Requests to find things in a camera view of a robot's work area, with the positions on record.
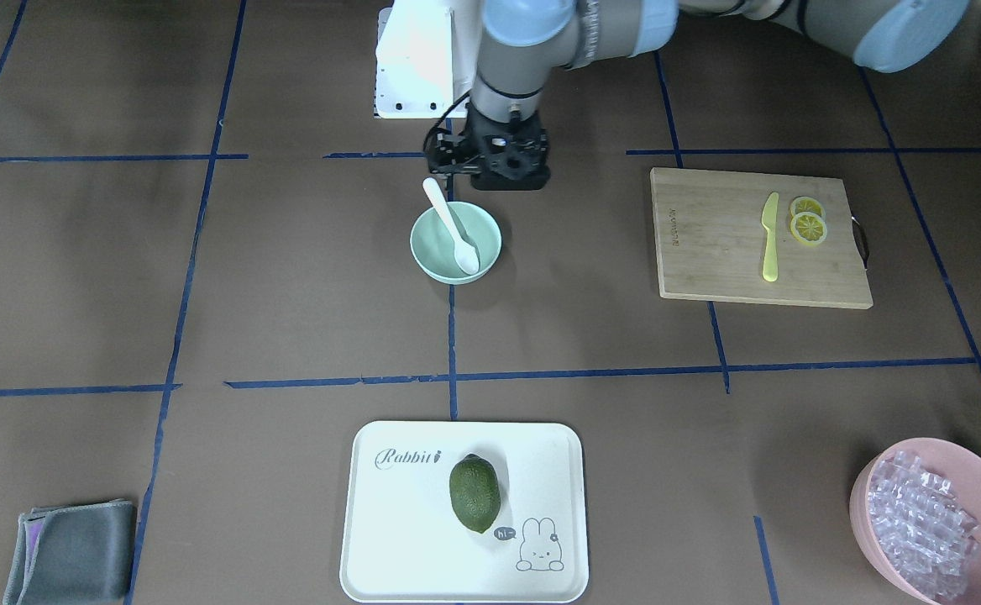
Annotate lower lemon slice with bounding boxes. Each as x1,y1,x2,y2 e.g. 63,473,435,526
789,212,829,246

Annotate green bowl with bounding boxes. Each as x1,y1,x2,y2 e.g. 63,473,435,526
410,200,503,286

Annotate white pillar base plate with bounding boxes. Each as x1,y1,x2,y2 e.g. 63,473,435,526
375,1,470,119

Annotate white rabbit tray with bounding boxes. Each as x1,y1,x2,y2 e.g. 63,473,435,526
339,420,590,604

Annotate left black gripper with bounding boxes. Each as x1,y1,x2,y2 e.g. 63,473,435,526
425,103,551,192

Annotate pink bowl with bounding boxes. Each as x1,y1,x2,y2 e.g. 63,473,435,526
847,437,981,604

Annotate white plastic spoon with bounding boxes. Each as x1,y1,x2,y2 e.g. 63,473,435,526
422,176,480,276

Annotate lemon slice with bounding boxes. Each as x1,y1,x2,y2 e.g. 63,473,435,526
790,196,826,219
789,212,829,246

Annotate clear ice cubes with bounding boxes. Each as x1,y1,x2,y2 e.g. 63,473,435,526
866,450,979,601

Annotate grey folded cloth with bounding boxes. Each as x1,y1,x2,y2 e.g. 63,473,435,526
2,499,136,604

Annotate green avocado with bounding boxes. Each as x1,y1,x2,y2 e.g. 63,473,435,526
449,453,501,534

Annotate upper lemon slice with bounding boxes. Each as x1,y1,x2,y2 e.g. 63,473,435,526
790,196,826,219

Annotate yellow plastic knife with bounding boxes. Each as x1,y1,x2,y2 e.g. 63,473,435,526
762,192,779,282

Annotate bamboo cutting board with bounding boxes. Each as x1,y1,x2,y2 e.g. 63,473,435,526
649,167,872,309

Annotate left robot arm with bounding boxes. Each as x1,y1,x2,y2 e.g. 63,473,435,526
422,1,969,191

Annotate white support pillar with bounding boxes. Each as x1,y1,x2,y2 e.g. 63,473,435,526
405,1,484,93

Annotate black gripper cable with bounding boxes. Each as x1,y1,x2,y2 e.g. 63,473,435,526
432,88,473,148

